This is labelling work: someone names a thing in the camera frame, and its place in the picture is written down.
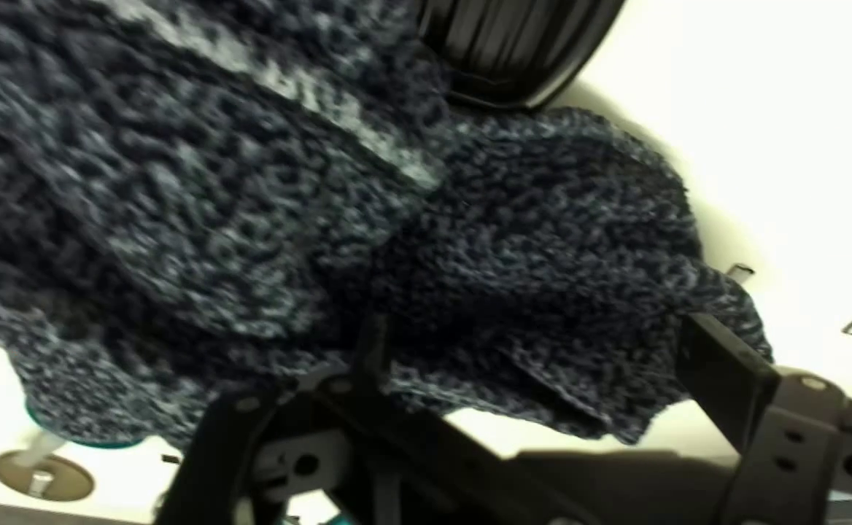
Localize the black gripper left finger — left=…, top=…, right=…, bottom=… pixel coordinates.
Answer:
left=159, top=313, right=466, bottom=525

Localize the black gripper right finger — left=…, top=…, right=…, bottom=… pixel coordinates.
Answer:
left=675, top=313, right=852, bottom=525

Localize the dark blue knitted sweater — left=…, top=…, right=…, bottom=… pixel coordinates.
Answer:
left=0, top=0, right=777, bottom=453

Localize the small teal toy pan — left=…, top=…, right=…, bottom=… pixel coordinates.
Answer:
left=22, top=399, right=150, bottom=454

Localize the silver toy pot lid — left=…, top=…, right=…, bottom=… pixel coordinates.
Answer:
left=0, top=429, right=99, bottom=504

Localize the black ridged grill tray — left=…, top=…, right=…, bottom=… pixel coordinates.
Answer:
left=412, top=0, right=630, bottom=114

